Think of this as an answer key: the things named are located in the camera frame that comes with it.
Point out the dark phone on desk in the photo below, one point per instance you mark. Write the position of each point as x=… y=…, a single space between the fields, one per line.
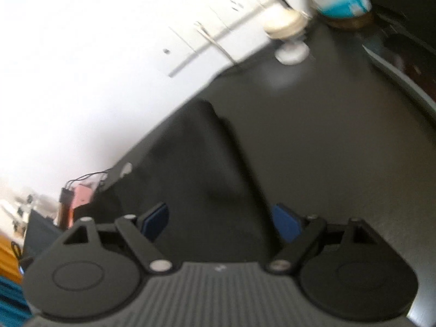
x=409 y=65

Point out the pink power strip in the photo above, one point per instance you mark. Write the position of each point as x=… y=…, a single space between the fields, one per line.
x=82 y=195

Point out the silver desk grommet left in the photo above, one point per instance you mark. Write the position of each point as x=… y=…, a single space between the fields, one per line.
x=126 y=169

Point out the black box on desk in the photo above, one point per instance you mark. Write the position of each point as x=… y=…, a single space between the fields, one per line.
x=406 y=30

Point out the silver desk grommet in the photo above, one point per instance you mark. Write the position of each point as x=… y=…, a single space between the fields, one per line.
x=292 y=53
x=126 y=169

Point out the teal curtain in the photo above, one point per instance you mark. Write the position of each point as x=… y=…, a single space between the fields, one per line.
x=14 y=311

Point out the laptop computer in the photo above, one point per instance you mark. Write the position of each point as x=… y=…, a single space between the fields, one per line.
x=40 y=234

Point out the silver desk grommet right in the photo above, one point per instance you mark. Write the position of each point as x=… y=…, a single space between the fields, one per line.
x=292 y=53

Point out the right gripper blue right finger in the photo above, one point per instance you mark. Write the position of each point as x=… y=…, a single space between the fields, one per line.
x=300 y=234

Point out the white wall socket panel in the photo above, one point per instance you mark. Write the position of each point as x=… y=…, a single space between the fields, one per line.
x=205 y=23

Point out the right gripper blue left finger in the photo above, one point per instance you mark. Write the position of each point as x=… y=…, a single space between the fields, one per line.
x=139 y=234

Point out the black charger adapter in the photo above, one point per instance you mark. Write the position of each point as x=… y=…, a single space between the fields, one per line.
x=66 y=196

